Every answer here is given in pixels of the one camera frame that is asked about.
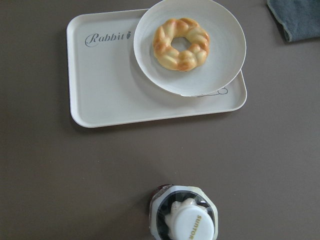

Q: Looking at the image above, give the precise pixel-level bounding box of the tea bottle white cap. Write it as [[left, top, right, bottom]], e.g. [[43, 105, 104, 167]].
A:
[[149, 184, 219, 240]]

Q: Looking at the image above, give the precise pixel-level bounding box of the white rectangular tray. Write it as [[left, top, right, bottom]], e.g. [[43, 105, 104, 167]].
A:
[[66, 9, 247, 128]]

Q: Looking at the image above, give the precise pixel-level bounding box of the white round plate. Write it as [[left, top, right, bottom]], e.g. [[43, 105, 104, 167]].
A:
[[133, 0, 247, 97]]

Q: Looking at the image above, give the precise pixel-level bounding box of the grey folded cloth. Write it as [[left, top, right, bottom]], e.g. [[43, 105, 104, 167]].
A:
[[266, 0, 320, 43]]

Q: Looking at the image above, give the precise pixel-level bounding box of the braided ring bread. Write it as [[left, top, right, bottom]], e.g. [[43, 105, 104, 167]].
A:
[[152, 18, 210, 72]]

